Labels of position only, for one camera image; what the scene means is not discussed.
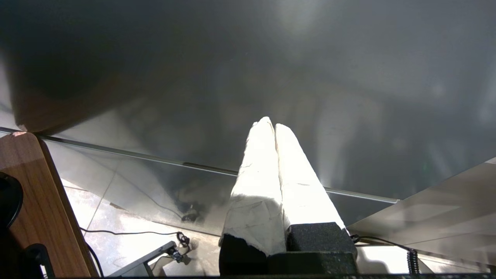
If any black coiled cable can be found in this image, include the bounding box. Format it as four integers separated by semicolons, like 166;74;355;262
350;234;422;275

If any wooden table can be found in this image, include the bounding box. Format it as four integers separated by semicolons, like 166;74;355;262
0;131;99;278

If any stainless steel appliance door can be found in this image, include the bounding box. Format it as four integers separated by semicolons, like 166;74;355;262
0;0;496;237

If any thin black floor cable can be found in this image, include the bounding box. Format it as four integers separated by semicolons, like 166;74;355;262
79;227;191;250

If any black round object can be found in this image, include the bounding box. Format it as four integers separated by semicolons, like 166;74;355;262
0;172;24;229

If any black metal stand leg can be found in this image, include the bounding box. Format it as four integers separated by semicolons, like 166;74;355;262
108;240;177;277

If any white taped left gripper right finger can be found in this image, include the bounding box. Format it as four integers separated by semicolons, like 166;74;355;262
274;123;358;253

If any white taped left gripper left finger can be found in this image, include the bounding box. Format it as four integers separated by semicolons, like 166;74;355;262
219;116;287;276

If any black clamp block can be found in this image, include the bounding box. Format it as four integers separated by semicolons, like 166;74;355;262
22;243;55;279

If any gray cabinet panel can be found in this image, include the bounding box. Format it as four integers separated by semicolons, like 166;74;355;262
348;157;496;272

